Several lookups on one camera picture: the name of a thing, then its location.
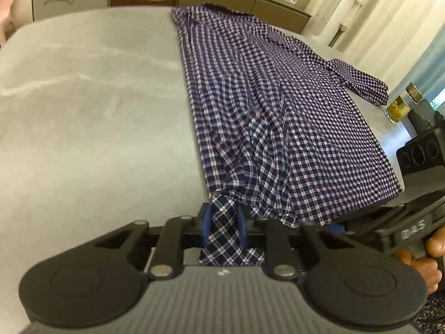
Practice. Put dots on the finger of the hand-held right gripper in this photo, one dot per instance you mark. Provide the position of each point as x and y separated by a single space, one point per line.
339 229

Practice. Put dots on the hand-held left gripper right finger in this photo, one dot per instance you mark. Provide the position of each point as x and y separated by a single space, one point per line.
242 226

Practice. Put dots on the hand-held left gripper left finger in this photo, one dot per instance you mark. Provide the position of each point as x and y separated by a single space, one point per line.
207 224

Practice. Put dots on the blue plaid shirt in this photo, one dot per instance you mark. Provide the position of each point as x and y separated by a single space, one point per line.
278 111

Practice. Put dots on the person's right hand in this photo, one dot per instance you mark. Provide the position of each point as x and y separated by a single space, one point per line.
419 271

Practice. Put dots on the person's patterned black white top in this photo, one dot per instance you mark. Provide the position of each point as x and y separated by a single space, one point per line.
433 316

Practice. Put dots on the glass jar with yellow contents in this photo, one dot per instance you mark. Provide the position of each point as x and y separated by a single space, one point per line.
398 109

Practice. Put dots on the glass jar with gold lid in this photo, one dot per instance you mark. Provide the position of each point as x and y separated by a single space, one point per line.
414 92

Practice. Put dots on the light blue sheer curtain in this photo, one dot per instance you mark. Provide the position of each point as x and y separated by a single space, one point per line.
420 66

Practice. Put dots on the white curtain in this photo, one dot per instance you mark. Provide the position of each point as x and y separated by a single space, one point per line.
393 14

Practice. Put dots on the white lace covered appliance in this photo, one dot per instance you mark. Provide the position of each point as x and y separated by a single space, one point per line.
330 3

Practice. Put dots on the pink cloth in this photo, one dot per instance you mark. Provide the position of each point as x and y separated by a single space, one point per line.
7 17

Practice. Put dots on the wall radiator pipe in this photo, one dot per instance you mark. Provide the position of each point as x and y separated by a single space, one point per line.
337 36

